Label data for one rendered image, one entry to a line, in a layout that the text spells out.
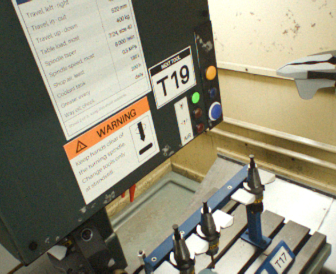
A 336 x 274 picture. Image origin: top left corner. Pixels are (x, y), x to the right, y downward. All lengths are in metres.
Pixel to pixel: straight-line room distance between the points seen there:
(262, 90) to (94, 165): 1.13
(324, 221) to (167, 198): 0.89
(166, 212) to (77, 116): 1.62
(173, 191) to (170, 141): 1.57
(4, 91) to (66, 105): 0.08
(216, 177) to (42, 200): 1.44
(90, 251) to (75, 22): 0.40
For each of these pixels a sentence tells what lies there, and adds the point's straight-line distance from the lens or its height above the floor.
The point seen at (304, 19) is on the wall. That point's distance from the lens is 1.42.
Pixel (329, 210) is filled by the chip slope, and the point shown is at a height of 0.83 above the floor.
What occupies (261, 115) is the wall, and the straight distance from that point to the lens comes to 1.68.
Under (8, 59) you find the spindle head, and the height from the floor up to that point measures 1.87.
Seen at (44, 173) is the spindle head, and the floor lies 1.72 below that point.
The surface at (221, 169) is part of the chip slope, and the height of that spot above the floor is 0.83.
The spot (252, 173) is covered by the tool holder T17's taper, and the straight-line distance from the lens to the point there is 1.17.
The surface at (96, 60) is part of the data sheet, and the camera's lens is 0.54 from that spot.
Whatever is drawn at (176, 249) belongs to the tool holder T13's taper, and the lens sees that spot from 1.00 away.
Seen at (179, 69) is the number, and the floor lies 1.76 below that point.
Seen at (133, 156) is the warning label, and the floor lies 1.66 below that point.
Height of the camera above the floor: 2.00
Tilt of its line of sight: 32 degrees down
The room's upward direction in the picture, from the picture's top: 12 degrees counter-clockwise
